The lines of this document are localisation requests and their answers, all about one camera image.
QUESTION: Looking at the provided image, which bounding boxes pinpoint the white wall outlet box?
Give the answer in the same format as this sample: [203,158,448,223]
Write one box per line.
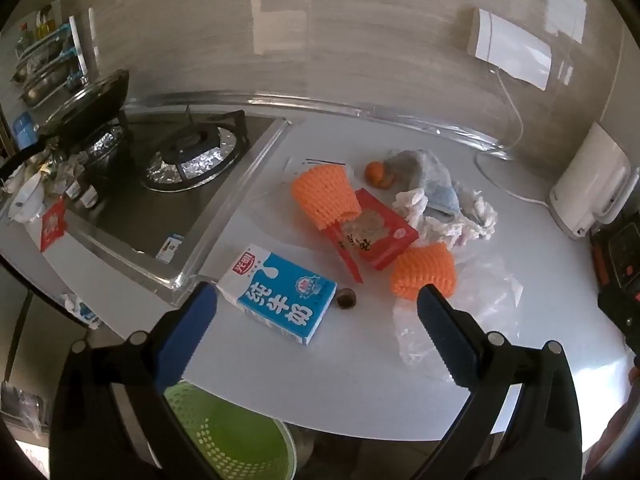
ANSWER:
[467,6,553,92]

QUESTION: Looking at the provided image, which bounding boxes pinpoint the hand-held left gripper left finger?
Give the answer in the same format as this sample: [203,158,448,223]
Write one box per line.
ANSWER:
[47,282,221,480]

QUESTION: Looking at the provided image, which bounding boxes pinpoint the clear wrapper with black stripes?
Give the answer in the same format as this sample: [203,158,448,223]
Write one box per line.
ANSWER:
[282,156,358,186]

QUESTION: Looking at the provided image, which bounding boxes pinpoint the black appliance with orange trim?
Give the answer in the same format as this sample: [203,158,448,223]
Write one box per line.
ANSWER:
[589,217,640,291]

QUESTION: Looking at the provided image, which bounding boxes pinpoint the metal dish rack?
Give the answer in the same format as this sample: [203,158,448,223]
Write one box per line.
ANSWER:
[10,7,93,108]

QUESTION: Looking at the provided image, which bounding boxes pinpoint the orange foam fruit net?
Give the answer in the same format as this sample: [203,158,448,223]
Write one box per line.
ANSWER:
[291,162,362,231]
[390,242,457,301]

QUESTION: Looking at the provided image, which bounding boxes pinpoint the grey blue cloth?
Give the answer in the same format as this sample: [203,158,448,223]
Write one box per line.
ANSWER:
[385,149,463,216]

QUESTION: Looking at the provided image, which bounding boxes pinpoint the clear plastic bag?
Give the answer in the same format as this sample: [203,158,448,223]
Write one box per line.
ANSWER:
[392,250,526,381]

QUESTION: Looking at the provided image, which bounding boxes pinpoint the blue and white milk carton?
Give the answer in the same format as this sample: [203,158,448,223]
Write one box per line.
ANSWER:
[216,243,337,346]

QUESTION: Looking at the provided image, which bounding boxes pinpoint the red snack packet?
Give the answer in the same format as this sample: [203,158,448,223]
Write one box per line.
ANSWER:
[340,188,420,271]

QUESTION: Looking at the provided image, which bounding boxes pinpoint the red torn packet strip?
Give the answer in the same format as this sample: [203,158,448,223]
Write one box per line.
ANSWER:
[327,222,364,284]

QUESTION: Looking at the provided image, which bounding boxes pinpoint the steel gas stove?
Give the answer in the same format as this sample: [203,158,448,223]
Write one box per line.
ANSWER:
[60,105,293,306]

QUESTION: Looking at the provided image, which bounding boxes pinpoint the white tissue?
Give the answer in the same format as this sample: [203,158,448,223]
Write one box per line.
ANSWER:
[392,187,499,251]

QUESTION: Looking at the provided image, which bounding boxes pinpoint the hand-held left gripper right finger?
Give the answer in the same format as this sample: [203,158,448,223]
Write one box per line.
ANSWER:
[416,284,587,480]

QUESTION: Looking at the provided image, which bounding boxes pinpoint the black frying pan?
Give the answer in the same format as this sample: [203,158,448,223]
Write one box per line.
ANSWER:
[0,69,131,181]

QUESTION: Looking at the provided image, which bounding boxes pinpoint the small red packet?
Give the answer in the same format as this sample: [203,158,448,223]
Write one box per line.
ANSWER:
[39,196,68,253]

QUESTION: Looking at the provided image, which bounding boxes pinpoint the white electric kettle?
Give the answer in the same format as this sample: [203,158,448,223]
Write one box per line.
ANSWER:
[550,122,632,239]

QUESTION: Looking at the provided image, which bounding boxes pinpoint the blue packet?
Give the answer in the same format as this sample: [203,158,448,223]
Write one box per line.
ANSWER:
[12,114,36,151]

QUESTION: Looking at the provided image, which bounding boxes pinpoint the foil burner liner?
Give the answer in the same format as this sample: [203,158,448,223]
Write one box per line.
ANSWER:
[140,125,241,193]
[82,125,128,161]

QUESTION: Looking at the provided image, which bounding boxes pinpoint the green perforated waste basket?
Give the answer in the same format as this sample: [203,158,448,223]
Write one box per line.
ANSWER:
[162,380,297,480]

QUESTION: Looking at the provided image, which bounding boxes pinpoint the person's right forearm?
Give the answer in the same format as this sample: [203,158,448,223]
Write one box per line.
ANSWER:
[587,400,640,466]

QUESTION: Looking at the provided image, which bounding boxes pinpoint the white power cable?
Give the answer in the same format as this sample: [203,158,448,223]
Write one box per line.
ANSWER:
[475,67,551,208]

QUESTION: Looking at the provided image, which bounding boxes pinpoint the blue and white wrapper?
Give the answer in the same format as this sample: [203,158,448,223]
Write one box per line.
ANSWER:
[60,292,101,331]

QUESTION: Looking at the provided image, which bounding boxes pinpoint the small orange fruit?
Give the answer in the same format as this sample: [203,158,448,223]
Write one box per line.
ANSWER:
[364,161,396,189]

